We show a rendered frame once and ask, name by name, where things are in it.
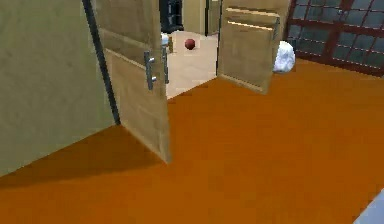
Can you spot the light wooden room door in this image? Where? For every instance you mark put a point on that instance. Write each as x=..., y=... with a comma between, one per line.
x=248, y=50
x=136, y=100

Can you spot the dark red ball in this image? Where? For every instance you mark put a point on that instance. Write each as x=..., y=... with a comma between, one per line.
x=190, y=44

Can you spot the black shelf unit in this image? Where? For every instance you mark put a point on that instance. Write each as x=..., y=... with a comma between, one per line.
x=171, y=15

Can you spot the white crumpled cloth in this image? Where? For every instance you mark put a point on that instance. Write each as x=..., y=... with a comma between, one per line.
x=284, y=57

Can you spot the dark red framed window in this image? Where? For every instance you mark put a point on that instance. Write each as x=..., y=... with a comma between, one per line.
x=336, y=33

